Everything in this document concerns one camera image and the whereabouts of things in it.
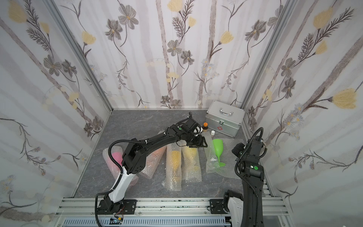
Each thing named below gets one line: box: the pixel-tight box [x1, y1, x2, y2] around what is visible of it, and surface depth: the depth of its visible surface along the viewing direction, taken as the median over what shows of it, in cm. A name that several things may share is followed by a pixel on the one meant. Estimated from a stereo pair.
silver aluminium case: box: [205, 100, 246, 138], surface depth 100 cm
